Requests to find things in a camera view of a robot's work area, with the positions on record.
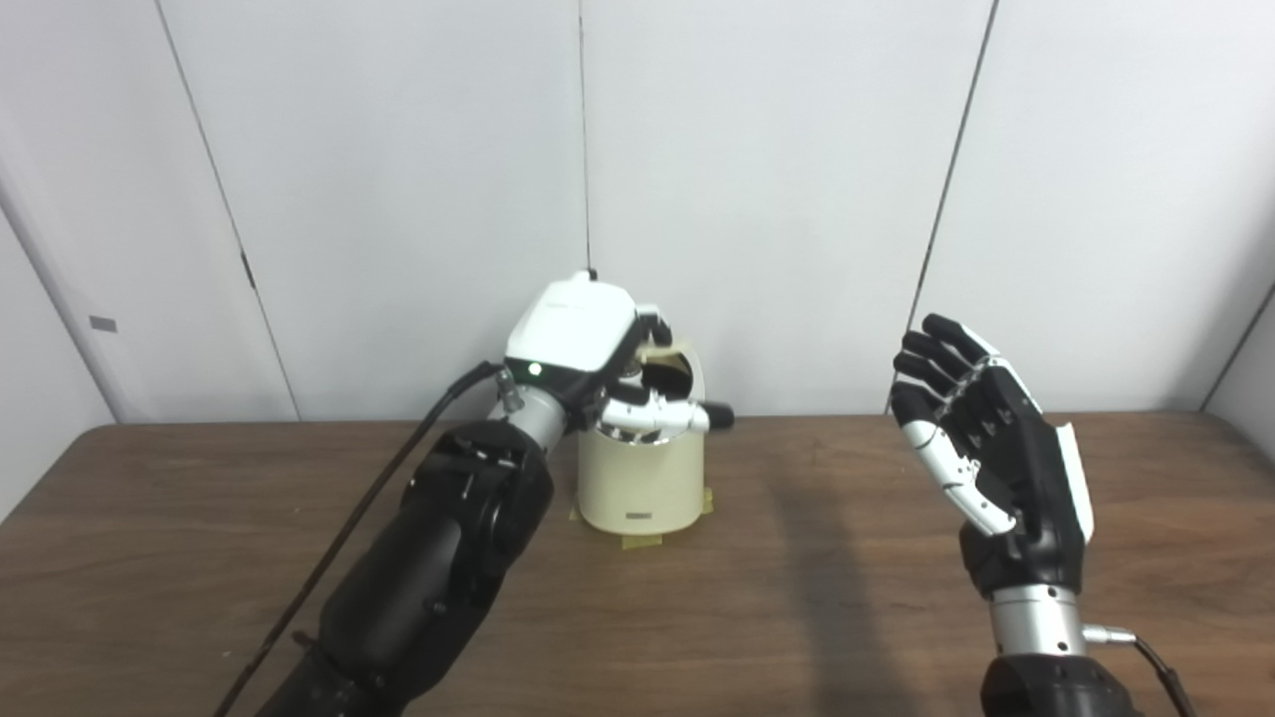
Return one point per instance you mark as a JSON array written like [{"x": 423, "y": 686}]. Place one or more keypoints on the small grey wall label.
[{"x": 104, "y": 325}]

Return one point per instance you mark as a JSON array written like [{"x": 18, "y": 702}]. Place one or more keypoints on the white and black left hand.
[{"x": 573, "y": 334}]

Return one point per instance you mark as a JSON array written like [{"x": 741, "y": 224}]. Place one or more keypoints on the white and black right hand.
[{"x": 1016, "y": 468}]

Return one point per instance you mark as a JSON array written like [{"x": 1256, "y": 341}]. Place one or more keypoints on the round cream bin lid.
[{"x": 665, "y": 353}]

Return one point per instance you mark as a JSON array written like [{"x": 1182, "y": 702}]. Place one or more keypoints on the cream-colored bin body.
[{"x": 642, "y": 483}]

